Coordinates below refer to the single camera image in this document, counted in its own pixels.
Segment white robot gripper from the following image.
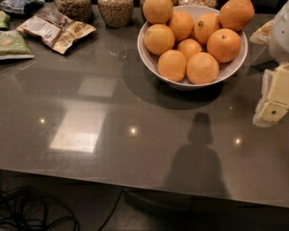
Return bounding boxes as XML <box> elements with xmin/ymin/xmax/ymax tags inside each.
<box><xmin>250</xmin><ymin>0</ymin><xmax>289</xmax><ymax>127</ymax></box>

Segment orange right large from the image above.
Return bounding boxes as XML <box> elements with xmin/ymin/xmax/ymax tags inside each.
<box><xmin>206</xmin><ymin>29</ymin><xmax>241</xmax><ymax>64</ymax></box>

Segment orange centre right with stem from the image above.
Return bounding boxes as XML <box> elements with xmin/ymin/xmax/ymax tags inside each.
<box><xmin>193</xmin><ymin>13</ymin><xmax>222</xmax><ymax>44</ymax></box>

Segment small orange centre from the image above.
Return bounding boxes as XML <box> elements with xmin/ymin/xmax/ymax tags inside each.
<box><xmin>177</xmin><ymin>38</ymin><xmax>202</xmax><ymax>60</ymax></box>

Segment glass jar of grains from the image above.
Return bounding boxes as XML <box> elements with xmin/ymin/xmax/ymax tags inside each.
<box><xmin>97</xmin><ymin>0</ymin><xmax>134</xmax><ymax>29</ymax></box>

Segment glass jar of nuts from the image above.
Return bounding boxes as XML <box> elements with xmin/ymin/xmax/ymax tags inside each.
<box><xmin>54</xmin><ymin>0</ymin><xmax>92</xmax><ymax>22</ymax></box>

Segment brown white snack bag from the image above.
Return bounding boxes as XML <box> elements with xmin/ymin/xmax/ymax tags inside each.
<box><xmin>16</xmin><ymin>8</ymin><xmax>95</xmax><ymax>55</ymax></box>

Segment blue snack bag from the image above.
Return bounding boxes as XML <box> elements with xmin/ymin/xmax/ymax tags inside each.
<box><xmin>0</xmin><ymin>0</ymin><xmax>45</xmax><ymax>15</ymax></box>

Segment green snack bag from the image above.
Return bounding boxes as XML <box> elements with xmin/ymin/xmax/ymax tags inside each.
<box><xmin>0</xmin><ymin>30</ymin><xmax>34</xmax><ymax>60</ymax></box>

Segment black floor cables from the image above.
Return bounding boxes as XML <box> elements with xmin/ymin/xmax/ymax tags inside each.
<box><xmin>0</xmin><ymin>176</ymin><xmax>124</xmax><ymax>231</ymax></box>

